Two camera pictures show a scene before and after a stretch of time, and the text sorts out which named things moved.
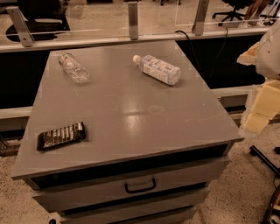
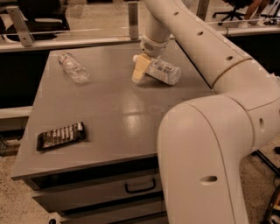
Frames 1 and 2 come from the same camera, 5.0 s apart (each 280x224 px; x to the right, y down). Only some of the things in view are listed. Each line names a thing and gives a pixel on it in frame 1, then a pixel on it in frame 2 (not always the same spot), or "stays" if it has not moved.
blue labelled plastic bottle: [158, 70] stays
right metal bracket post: [200, 16] stays
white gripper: [270, 58] → [152, 48]
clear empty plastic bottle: [79, 73] stays
